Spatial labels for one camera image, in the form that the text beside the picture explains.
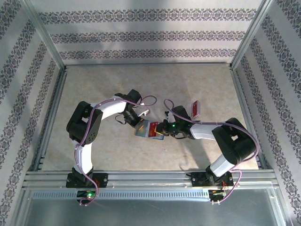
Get red credit card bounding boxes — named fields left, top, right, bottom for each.
left=148, top=121, right=159, bottom=138

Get blue card holder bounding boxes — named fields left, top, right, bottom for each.
left=134, top=120, right=165, bottom=141

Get clear plastic card box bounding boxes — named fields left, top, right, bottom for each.
left=185, top=100, right=202, bottom=120

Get stack of red cards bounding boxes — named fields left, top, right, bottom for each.
left=190, top=100, right=202, bottom=119

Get controller board with green light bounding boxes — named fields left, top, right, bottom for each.
left=77, top=190, right=97, bottom=199

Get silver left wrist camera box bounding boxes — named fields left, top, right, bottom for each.
left=138, top=107, right=151, bottom=118

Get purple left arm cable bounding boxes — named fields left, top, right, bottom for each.
left=74, top=95, right=158, bottom=208

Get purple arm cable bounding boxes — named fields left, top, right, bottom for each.
left=74, top=95, right=158, bottom=208
left=164, top=98, right=260, bottom=204

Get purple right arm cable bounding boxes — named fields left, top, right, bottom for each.
left=164, top=98, right=260, bottom=204

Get aluminium rear rail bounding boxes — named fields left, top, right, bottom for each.
left=63, top=61, right=233, bottom=68

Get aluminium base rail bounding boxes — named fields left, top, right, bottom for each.
left=22, top=170, right=279, bottom=189

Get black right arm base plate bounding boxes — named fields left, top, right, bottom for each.
left=191, top=172, right=234, bottom=188

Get aluminium side rail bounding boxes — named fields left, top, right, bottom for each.
left=229, top=67, right=274, bottom=170
left=32, top=67, right=69, bottom=172

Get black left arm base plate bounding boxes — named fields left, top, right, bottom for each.
left=65, top=173, right=109, bottom=188

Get slotted grey cable duct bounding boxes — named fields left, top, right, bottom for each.
left=30, top=190, right=212, bottom=201

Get controller board with wires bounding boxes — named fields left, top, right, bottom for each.
left=208, top=188, right=230, bottom=201

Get aluminium frame post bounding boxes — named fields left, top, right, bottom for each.
left=228, top=0, right=275, bottom=70
left=20, top=0, right=68, bottom=70

